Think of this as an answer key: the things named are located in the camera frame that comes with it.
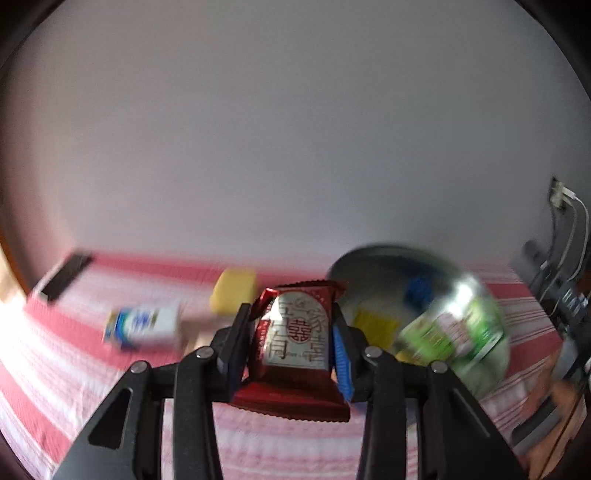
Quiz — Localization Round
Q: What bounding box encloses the yellow green scouring sponge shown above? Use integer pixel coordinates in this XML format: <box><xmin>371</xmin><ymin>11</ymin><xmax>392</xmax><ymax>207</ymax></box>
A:
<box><xmin>353</xmin><ymin>309</ymin><xmax>402</xmax><ymax>352</ymax></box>

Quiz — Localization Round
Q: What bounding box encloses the round metal cookie tin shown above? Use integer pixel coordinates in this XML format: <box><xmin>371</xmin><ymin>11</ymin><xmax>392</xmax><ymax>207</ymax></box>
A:
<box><xmin>325</xmin><ymin>244</ymin><xmax>511</xmax><ymax>402</ymax></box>

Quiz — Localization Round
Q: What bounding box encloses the red snack packet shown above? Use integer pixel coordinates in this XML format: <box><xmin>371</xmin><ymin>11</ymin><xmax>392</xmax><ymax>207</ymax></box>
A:
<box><xmin>229</xmin><ymin>279</ymin><xmax>350</xmax><ymax>423</ymax></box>

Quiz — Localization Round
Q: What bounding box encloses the plain yellow sponge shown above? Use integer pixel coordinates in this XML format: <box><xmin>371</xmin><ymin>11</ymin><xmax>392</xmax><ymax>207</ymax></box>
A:
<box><xmin>209</xmin><ymin>268</ymin><xmax>258</xmax><ymax>315</ymax></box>

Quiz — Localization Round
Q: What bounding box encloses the wall socket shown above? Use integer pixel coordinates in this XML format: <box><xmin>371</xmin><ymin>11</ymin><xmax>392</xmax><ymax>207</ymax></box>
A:
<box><xmin>549</xmin><ymin>178</ymin><xmax>571</xmax><ymax>208</ymax></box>

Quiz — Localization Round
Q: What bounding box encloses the red striped tablecloth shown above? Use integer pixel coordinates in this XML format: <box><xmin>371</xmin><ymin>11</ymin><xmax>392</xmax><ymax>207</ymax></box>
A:
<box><xmin>0</xmin><ymin>249</ymin><xmax>568</xmax><ymax>480</ymax></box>

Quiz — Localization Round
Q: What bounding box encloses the green tissue packet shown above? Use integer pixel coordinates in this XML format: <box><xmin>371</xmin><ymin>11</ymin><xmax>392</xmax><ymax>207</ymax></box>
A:
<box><xmin>399</xmin><ymin>277</ymin><xmax>509</xmax><ymax>398</ymax></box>

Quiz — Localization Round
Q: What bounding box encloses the blue snack packet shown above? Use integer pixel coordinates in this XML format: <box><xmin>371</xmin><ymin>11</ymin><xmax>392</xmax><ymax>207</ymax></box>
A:
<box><xmin>404</xmin><ymin>274</ymin><xmax>437</xmax><ymax>308</ymax></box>

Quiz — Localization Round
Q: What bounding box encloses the beige wrapper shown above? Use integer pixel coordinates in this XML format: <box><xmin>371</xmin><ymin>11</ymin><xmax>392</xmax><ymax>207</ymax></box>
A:
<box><xmin>178</xmin><ymin>318</ymin><xmax>220</xmax><ymax>356</ymax></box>

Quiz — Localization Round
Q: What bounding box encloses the white blue box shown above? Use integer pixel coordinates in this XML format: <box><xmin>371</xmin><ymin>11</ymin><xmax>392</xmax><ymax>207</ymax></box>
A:
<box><xmin>102</xmin><ymin>302</ymin><xmax>183</xmax><ymax>352</ymax></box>

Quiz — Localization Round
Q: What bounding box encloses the black smartphone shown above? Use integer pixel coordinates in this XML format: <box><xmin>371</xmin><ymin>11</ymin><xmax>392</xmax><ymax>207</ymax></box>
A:
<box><xmin>32</xmin><ymin>251</ymin><xmax>93</xmax><ymax>305</ymax></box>

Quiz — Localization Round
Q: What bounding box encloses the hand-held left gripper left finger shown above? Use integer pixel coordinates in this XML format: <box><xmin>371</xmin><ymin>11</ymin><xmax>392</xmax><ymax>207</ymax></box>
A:
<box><xmin>51</xmin><ymin>302</ymin><xmax>254</xmax><ymax>480</ymax></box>

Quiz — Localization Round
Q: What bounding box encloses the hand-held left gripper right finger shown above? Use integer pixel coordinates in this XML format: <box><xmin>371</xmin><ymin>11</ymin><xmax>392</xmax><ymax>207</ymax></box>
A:
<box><xmin>330</xmin><ymin>305</ymin><xmax>529</xmax><ymax>480</ymax></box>

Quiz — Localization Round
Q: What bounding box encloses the long white cable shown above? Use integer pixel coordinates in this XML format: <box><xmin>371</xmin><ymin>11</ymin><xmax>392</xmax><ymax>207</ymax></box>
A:
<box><xmin>566</xmin><ymin>191</ymin><xmax>591</xmax><ymax>278</ymax></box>

